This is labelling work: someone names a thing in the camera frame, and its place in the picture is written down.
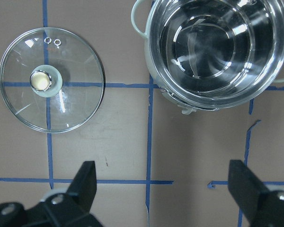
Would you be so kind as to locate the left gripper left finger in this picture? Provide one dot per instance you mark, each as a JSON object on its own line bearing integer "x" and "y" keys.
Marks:
{"x": 59, "y": 209}

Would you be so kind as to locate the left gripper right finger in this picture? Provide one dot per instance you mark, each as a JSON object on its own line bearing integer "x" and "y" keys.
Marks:
{"x": 261, "y": 205}

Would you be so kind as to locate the glass pot lid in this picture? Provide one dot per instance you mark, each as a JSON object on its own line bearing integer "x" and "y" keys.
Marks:
{"x": 52, "y": 80}

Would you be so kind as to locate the pale green electric pot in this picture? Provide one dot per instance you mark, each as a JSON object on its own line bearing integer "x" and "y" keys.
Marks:
{"x": 213, "y": 54}

